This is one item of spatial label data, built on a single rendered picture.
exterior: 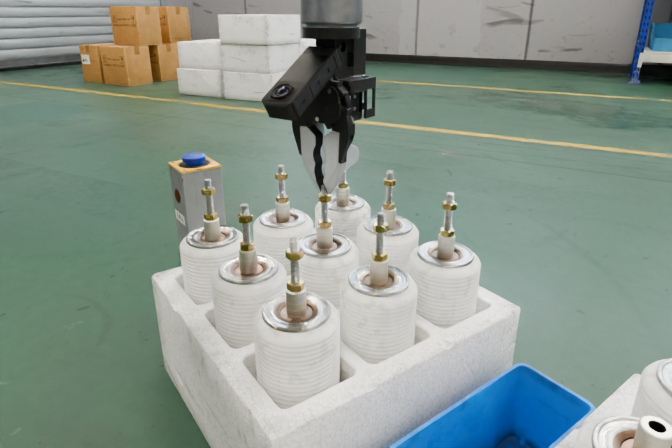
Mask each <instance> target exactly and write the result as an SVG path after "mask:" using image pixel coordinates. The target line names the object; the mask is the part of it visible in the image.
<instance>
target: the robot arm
mask: <svg viewBox="0 0 672 448"><path fill-rule="evenodd" d="M362 12H363V0H301V22H302V23H303V24H306V27H302V38H307V39H316V46H308V47H307V48H306V50H305V51H304V52H303V53H302V54H301V55H300V56H299V57H298V59H297V60H296V61H295V62H294V63H293V64H292V65H291V67H290V68H289V69H288V70H287V71H286V72H285V73H284V74H283V76H282V77H281V78H280V79H279V80H278V81H277V82H276V84H275V85H274V86H273V87H272V88H271V89H270V90H269V91H268V93H267V94H266V95H265V96H264V97H263V98H262V100H261V101H262V103H263V105H264V107H265V109H266V111H267V113H268V115H269V117H270V118H277V119H284V120H290V121H292V129H293V134H294V137H295V141H296V144H297V147H298V151H299V154H300V155H302V159H303V162H304V164H305V167H306V169H307V171H308V173H309V175H310V177H311V179H312V180H313V182H314V184H315V186H316V188H317V190H318V191H319V192H321V186H322V185H324V187H325V189H326V192H327V194H332V193H333V192H334V190H335V189H336V188H337V186H338V185H339V183H340V181H341V178H342V176H343V173H344V172H345V171H346V170H347V169H348V168H349V167H351V166H352V165H353V164H354V163H355V162H356V161H357V160H358V157H359V149H358V147H356V146H354V145H352V144H351V143H352V141H353V138H354V135H355V122H354V121H358V120H361V118H362V110H363V109H364V118H369V117H372V116H375V99H376V77H375V76H366V74H365V68H366V29H360V27H357V24H360V23H361V22H362ZM371 88H372V108H369V109H367V92H368V89H371ZM362 92H364V101H362ZM324 124H325V126H326V128H327V129H332V131H331V132H330V133H328V134H327V135H325V126H324ZM323 165H324V171H325V175H324V176H323V173H322V166H323Z"/></svg>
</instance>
